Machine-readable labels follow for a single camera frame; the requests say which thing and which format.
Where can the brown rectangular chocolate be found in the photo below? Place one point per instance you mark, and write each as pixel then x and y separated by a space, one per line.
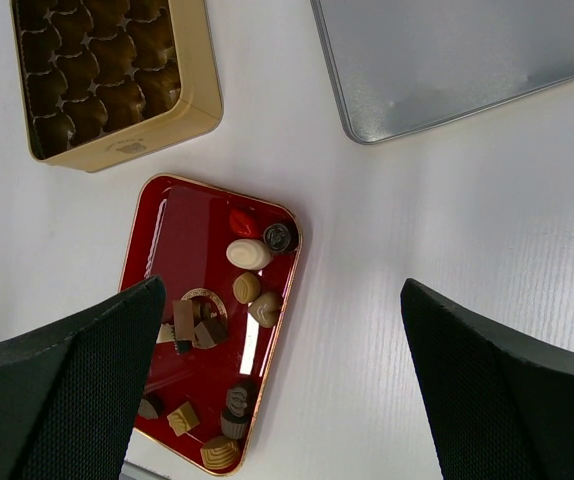
pixel 183 317

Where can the white oval chocolate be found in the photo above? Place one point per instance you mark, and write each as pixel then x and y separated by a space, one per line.
pixel 248 254

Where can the silver tin lid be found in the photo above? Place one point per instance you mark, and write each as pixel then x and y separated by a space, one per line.
pixel 401 67

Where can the dark brown square chocolate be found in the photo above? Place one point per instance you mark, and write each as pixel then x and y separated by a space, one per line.
pixel 209 333

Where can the tan oval chocolate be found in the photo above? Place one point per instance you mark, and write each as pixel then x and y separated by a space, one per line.
pixel 246 288

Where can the gold chocolate tin box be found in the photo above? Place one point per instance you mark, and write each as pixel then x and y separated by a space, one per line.
pixel 105 82

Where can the beige heart chocolate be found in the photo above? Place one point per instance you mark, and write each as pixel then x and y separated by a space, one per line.
pixel 266 309

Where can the dark crown chocolate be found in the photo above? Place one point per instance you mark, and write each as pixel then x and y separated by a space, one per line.
pixel 241 398

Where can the red rectangular tray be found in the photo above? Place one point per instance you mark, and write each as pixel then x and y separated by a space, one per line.
pixel 180 234

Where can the red lips chocolate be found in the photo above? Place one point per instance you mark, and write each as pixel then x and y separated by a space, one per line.
pixel 244 224

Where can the dark round chocolate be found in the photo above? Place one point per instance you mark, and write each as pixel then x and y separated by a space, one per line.
pixel 281 237

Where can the dark leaf chocolate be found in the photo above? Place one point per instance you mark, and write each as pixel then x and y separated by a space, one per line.
pixel 151 407

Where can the dark cupcake chocolate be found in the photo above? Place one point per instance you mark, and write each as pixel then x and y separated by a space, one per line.
pixel 233 426

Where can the gold stepped square chocolate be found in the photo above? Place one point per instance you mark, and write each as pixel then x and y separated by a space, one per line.
pixel 220 453

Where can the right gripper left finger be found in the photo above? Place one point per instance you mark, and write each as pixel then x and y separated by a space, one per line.
pixel 70 390

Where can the white bar chocolate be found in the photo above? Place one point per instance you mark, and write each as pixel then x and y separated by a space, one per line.
pixel 166 334

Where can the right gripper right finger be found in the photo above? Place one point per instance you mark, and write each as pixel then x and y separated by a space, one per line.
pixel 500 403

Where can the gold leaf-embossed square chocolate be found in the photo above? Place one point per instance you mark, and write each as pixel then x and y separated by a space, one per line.
pixel 183 419

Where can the aluminium rail frame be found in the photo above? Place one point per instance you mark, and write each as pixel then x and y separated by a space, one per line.
pixel 130 471

